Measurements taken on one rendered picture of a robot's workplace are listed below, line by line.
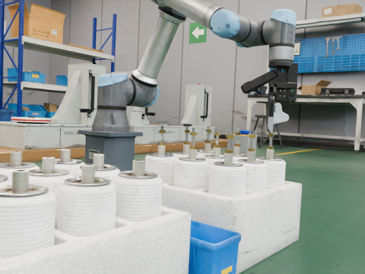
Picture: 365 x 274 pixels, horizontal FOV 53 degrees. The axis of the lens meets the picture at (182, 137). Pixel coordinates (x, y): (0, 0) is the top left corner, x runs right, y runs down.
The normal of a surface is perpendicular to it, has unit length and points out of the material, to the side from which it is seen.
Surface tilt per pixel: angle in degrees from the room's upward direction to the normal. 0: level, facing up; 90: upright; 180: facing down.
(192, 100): 68
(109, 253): 90
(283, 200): 90
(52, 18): 103
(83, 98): 90
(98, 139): 90
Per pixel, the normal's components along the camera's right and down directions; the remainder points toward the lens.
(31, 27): 0.82, 0.04
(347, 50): -0.59, 0.01
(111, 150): 0.15, 0.06
